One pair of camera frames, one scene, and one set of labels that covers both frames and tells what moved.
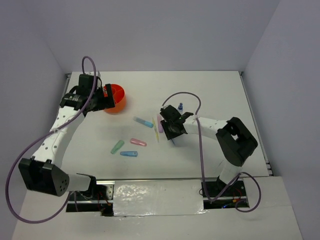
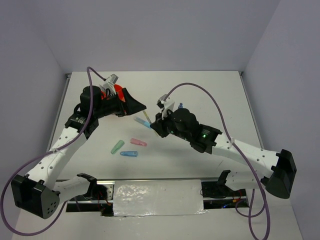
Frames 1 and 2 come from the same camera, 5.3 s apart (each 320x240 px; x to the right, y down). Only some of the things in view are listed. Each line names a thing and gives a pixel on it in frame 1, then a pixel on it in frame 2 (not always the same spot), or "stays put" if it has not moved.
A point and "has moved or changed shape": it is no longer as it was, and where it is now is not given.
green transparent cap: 116,147 stays put
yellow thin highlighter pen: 156,129 has moved or changed shape
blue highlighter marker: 144,122 stays put
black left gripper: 106,102 to 130,106
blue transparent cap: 130,153 stays put
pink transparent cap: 136,141 stays put
